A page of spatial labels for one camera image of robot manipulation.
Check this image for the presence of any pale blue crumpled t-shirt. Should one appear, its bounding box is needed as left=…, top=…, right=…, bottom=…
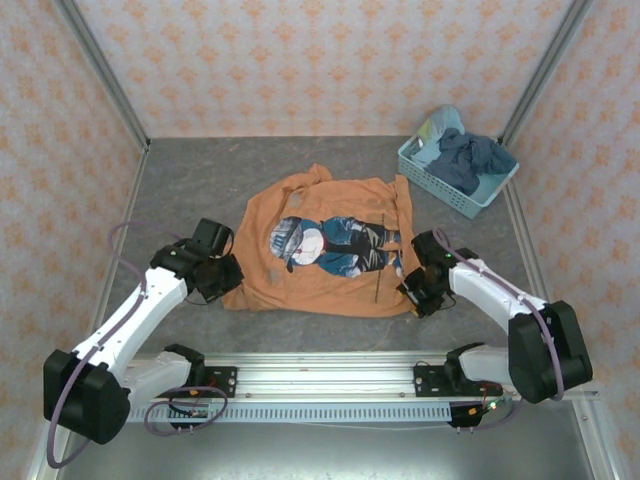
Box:
left=412, top=103, right=469, bottom=169

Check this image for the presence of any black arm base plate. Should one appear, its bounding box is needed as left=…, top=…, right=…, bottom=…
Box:
left=413, top=363, right=451, bottom=399
left=202, top=366, right=239, bottom=399

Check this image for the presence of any dark blue crumpled t-shirt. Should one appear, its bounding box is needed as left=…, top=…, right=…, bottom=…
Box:
left=428, top=127, right=516, bottom=197

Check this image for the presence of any light blue plastic basket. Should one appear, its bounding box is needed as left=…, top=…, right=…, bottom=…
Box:
left=397, top=134, right=520, bottom=220

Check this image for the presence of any aluminium frame post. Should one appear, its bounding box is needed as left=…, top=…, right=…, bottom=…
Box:
left=499, top=0, right=596, bottom=146
left=54, top=0, right=152, bottom=151

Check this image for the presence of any white slotted cable duct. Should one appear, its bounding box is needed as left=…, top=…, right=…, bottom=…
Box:
left=128, top=402, right=454, bottom=426

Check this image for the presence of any aluminium table side rail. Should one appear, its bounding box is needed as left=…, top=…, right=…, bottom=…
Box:
left=24, top=139, right=151, bottom=480
left=502, top=144, right=626, bottom=480

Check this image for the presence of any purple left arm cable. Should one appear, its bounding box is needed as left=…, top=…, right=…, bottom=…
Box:
left=46, top=219, right=187, bottom=470

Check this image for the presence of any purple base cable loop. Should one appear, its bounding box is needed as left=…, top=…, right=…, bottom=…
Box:
left=143, top=387, right=229, bottom=435

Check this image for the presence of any orange cartoon print t-shirt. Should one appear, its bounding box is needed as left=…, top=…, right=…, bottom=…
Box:
left=221, top=162, right=417, bottom=320

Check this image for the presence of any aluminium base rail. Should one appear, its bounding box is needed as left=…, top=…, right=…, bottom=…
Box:
left=127, top=352, right=599, bottom=401

